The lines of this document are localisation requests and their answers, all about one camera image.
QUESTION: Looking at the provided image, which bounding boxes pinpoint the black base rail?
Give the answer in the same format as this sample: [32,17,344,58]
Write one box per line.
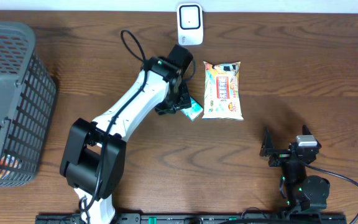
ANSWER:
[35,212,348,224]

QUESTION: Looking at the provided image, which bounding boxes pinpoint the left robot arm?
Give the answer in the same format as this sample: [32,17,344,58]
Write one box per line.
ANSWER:
[60,45,193,223]

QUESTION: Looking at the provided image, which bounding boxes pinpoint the small teal tissue pack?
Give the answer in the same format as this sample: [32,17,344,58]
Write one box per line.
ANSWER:
[181,97,203,121]

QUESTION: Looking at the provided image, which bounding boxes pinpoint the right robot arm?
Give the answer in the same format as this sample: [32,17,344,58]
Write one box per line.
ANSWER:
[259,125,330,220]

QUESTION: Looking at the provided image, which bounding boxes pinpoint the grey plastic mesh basket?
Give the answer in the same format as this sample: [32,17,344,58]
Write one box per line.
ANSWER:
[0,21,58,187]

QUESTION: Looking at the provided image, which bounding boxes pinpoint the white barcode scanner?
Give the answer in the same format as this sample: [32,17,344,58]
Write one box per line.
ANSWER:
[177,2,204,46]

